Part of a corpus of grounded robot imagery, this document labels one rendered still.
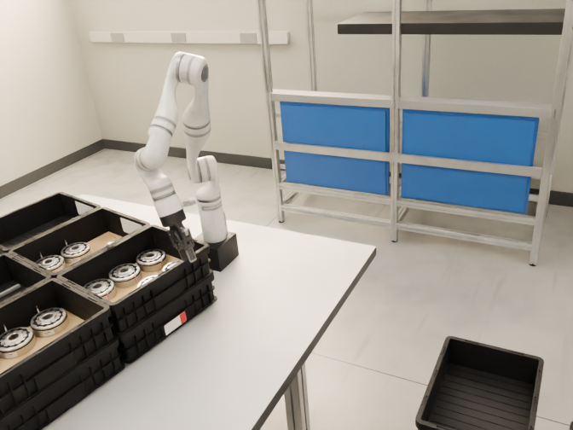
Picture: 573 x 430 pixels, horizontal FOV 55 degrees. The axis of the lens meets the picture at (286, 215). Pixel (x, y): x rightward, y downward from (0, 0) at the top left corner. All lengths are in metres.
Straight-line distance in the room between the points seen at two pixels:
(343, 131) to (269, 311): 1.79
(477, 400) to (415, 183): 1.78
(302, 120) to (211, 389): 2.23
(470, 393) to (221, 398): 0.79
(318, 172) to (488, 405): 2.13
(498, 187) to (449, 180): 0.27
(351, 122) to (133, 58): 2.60
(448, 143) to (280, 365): 1.95
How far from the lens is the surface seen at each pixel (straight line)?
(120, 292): 1.89
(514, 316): 3.08
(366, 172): 3.47
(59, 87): 5.63
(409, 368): 2.69
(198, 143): 1.89
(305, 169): 3.64
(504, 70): 4.00
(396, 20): 3.18
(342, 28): 3.30
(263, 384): 1.63
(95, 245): 2.22
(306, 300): 1.91
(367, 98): 3.31
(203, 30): 4.83
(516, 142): 3.20
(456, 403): 1.88
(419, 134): 3.28
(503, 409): 1.89
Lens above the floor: 1.83
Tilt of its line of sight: 27 degrees down
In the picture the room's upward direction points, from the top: 5 degrees counter-clockwise
